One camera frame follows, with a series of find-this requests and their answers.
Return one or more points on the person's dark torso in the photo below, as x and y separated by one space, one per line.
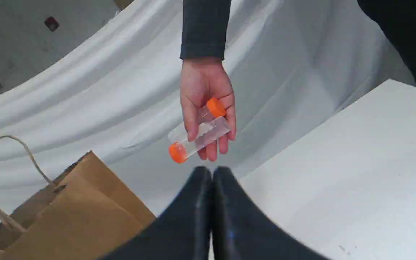
397 20

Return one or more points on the brown paper bag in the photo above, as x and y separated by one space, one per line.
83 214

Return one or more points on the white draped backdrop cloth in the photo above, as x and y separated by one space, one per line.
311 162

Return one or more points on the dark grey sleeved forearm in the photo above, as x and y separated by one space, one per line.
205 25

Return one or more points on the clear tube orange cap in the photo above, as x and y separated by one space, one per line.
209 112
181 148

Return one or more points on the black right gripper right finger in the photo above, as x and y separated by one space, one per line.
241 231

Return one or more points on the person's bare hand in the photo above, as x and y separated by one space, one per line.
202 79

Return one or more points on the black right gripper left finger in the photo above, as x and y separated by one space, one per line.
181 232

